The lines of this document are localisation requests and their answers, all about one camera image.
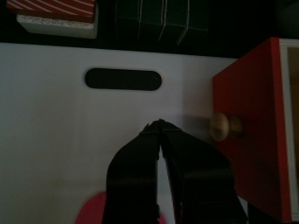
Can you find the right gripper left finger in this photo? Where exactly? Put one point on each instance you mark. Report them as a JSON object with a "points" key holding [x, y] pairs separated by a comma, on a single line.
{"points": [[133, 180]]}

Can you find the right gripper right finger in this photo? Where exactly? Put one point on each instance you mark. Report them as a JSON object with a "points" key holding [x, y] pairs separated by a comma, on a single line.
{"points": [[202, 186]]}

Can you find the red drawer with wooden knob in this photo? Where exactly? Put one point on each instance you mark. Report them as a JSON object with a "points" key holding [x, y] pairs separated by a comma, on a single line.
{"points": [[257, 87]]}

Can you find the wooden drawer box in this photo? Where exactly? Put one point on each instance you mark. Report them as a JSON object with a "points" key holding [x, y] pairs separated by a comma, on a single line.
{"points": [[294, 116]]}

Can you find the white cutting board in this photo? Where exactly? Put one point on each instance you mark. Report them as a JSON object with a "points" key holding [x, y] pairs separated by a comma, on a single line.
{"points": [[47, 131]]}

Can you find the green white-striped block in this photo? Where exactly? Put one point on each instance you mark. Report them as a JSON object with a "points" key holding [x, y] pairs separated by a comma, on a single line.
{"points": [[155, 20]]}

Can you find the red white-striped block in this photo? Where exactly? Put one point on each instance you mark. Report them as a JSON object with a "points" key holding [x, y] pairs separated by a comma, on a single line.
{"points": [[51, 11]]}

